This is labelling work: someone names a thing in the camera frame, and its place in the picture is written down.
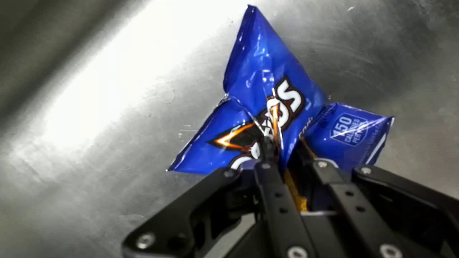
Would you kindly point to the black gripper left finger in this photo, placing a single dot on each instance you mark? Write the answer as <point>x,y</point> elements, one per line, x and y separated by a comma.
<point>196,222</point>

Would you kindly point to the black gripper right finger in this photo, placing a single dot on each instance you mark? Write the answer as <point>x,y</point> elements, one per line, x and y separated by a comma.
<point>372,213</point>

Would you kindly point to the blue Doritos chip packet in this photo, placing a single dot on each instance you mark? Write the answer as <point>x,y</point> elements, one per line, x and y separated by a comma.
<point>271,95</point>

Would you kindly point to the stainless steel double sink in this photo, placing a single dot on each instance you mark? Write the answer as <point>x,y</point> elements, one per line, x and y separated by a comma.
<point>98,97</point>

